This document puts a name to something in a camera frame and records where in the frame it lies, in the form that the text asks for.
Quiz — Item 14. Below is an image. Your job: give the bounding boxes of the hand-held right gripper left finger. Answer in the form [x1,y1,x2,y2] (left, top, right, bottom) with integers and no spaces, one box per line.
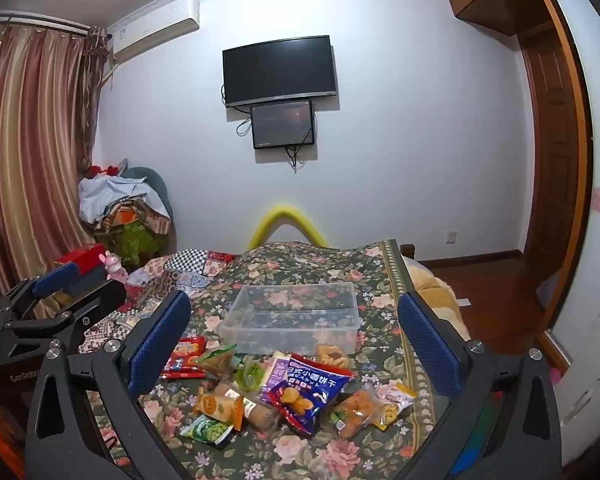
[25,290,193,480]

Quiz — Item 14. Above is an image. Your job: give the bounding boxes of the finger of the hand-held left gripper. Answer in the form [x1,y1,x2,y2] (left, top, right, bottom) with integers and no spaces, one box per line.
[5,280,128,361]
[0,261,83,328]

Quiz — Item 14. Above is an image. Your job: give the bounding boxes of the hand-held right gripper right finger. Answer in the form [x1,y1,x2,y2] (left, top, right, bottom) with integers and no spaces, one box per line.
[397,290,566,480]

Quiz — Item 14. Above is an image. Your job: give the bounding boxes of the red snack packet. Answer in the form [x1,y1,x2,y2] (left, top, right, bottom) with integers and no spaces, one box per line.
[161,336,208,380]

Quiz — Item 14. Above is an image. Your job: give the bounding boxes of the olive triangular snack packet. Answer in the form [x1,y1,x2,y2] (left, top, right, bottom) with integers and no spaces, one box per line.
[195,344,238,380]

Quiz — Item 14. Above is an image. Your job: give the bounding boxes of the pink yellow snack packet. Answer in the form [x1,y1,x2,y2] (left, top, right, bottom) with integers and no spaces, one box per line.
[372,380,418,431]

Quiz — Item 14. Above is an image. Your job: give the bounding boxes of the clear plastic storage box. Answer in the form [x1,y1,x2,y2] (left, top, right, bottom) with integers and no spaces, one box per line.
[217,281,359,357]

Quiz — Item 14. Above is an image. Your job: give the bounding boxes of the orange cake packet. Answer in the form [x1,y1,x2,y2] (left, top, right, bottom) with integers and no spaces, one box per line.
[192,387,246,431]

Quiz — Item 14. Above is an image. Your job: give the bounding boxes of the green jelly cup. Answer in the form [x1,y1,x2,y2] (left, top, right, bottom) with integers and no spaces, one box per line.
[235,357,266,393]

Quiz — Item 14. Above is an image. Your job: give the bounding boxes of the green pea packet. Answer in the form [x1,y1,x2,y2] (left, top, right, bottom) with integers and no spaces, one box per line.
[179,414,236,448]

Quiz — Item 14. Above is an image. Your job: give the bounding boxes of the clear fried snack packet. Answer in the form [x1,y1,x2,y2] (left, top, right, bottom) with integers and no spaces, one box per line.
[328,389,386,438]

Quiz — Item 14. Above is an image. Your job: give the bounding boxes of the clear cookie packet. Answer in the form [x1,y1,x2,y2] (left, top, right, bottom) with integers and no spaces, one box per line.
[314,342,351,371]

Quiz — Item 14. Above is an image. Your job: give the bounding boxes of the purple label bread packet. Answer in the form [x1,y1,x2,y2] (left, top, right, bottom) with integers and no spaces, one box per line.
[257,351,293,406]

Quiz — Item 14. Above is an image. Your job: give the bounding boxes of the brown cake roll packet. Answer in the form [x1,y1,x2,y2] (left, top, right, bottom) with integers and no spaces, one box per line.
[215,380,283,431]

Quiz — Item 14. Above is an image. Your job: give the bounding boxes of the blue biscuit bag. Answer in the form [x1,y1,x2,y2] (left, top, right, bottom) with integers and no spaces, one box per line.
[265,352,358,436]

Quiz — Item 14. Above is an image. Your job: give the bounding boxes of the red box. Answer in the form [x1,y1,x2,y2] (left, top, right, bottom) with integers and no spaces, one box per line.
[55,242,106,273]

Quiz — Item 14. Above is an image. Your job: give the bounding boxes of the pink plush toy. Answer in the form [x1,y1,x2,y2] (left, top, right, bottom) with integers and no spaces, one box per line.
[100,251,128,281]

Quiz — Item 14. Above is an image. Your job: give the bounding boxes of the cream blanket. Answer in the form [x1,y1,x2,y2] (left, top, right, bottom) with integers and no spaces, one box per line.
[402,255,473,341]

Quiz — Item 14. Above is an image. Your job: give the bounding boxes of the patchwork quilt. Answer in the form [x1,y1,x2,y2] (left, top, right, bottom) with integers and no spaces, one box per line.
[55,247,236,361]

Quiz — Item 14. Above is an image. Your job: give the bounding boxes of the pile of clothes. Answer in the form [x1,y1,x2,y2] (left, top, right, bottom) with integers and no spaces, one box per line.
[78,160,173,266]

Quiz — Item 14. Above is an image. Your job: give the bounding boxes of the grey chair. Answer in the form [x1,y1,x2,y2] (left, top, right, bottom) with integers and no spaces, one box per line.
[122,166,173,221]

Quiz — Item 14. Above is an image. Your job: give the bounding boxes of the striped curtain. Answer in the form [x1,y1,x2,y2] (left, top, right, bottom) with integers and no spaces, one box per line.
[0,22,101,296]

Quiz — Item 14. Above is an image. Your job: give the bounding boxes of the floral blanket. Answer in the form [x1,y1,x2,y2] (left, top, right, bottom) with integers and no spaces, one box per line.
[80,239,476,480]

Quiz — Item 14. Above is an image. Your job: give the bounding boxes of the white stickered appliance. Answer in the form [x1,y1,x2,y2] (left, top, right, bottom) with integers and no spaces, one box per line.
[555,290,600,431]

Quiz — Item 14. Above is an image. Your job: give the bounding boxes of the yellow foam tube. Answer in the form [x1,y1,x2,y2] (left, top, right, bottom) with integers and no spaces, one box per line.
[247,203,327,251]

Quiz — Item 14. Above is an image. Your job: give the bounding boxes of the brown side curtain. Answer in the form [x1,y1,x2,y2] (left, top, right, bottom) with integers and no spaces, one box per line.
[77,25,112,171]

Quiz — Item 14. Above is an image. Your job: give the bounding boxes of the wooden door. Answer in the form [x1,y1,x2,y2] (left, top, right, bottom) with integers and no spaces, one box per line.
[520,25,581,261]

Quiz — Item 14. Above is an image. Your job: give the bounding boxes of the small black monitor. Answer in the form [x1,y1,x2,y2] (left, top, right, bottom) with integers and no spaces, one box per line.
[250,100,315,150]

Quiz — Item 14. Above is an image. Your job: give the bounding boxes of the curtain rod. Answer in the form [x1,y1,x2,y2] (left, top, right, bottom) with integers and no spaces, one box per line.
[0,10,91,36]

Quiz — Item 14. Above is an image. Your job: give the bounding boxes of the white air conditioner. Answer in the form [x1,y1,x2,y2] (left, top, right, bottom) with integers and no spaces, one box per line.
[111,0,201,66]

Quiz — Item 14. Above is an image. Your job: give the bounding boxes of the wooden door frame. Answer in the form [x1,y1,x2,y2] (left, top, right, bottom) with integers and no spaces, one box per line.
[522,0,595,341]

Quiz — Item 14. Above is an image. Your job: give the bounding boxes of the black wall television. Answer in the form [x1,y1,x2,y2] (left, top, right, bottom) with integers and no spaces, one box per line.
[222,35,338,109]

